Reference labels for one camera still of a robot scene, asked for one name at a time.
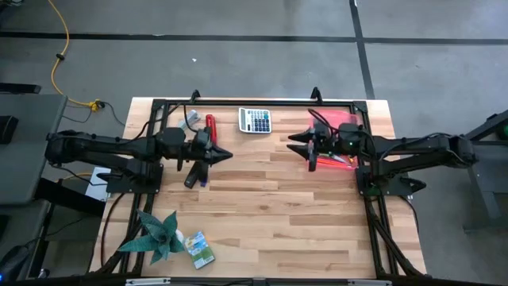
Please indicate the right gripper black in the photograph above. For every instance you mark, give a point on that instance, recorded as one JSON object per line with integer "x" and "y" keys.
{"x": 325, "y": 148}

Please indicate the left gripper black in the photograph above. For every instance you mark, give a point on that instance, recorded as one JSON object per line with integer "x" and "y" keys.
{"x": 194, "y": 155}

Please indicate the pink transparent plastic tray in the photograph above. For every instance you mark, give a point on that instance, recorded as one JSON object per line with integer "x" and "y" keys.
{"x": 345, "y": 117}

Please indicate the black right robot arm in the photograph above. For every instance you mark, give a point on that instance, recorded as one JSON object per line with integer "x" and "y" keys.
{"x": 416, "y": 149}

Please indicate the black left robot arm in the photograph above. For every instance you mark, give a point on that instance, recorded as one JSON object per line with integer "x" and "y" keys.
{"x": 99, "y": 145}

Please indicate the red stapler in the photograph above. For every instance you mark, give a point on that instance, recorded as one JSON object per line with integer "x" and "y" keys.
{"x": 210, "y": 120}

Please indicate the grey desk calculator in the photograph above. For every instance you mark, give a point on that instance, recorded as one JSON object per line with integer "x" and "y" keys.
{"x": 255, "y": 120}

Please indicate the small white plant pot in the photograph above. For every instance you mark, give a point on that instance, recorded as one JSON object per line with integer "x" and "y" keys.
{"x": 180, "y": 237}

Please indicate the green printed card box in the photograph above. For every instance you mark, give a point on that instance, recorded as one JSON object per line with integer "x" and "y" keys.
{"x": 199, "y": 250}

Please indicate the green artificial plant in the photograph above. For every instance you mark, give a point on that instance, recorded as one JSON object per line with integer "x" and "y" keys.
{"x": 158, "y": 236}

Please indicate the white power box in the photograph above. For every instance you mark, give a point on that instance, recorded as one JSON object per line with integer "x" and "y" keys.
{"x": 97, "y": 186}

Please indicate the dark metal cart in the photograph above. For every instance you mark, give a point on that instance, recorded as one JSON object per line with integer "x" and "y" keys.
{"x": 482, "y": 190}

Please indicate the grey side table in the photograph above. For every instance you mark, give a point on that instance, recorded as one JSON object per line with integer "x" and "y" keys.
{"x": 24, "y": 171}

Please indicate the black flat bar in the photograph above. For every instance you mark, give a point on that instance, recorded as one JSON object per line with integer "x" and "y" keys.
{"x": 20, "y": 88}

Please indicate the black device box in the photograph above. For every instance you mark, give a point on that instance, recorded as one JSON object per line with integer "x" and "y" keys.
{"x": 8, "y": 129}

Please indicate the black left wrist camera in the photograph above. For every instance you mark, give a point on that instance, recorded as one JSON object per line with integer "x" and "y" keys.
{"x": 203, "y": 137}

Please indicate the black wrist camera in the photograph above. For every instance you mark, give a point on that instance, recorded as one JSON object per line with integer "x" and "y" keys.
{"x": 322, "y": 131}
{"x": 203, "y": 137}

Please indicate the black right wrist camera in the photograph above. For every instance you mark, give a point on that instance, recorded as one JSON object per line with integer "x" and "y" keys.
{"x": 322, "y": 131}

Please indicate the black frame clamp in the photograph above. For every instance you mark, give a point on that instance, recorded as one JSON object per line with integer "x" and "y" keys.
{"x": 195, "y": 96}
{"x": 316, "y": 95}

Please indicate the black aluminium table frame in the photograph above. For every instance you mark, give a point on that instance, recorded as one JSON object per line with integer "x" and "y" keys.
{"x": 258, "y": 102}

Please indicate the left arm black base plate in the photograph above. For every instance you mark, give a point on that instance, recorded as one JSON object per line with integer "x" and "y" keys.
{"x": 135, "y": 187}

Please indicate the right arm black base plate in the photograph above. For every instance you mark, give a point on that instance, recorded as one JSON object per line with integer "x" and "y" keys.
{"x": 401, "y": 188}

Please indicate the silver metal bracket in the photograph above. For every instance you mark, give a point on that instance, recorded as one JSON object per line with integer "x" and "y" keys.
{"x": 369, "y": 283}
{"x": 147, "y": 281}

